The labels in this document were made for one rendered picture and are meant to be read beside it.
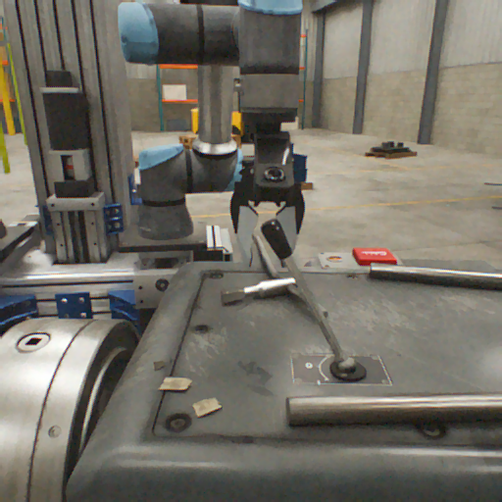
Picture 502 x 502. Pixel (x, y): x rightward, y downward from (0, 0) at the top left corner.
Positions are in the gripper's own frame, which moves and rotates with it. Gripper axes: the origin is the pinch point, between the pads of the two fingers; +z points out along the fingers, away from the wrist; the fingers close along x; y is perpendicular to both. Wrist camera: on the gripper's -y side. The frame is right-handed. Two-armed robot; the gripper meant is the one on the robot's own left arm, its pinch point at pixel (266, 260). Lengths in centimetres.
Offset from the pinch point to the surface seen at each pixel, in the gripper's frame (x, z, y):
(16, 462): 24.6, 12.1, -25.0
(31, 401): 24.4, 8.1, -21.0
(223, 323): 5.2, 3.6, -12.0
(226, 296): 5.1, 2.3, -7.3
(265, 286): 0.2, 1.8, -5.2
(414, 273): -21.3, 2.0, 0.9
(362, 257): -15.5, 2.4, 8.4
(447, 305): -23.4, 3.6, -6.2
